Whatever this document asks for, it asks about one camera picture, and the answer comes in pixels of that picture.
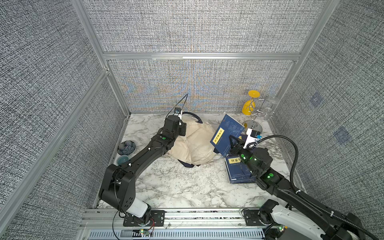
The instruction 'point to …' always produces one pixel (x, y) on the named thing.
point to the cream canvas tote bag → (196, 147)
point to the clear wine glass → (267, 107)
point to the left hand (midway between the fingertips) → (184, 120)
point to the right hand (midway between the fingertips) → (231, 133)
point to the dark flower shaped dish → (126, 148)
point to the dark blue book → (221, 139)
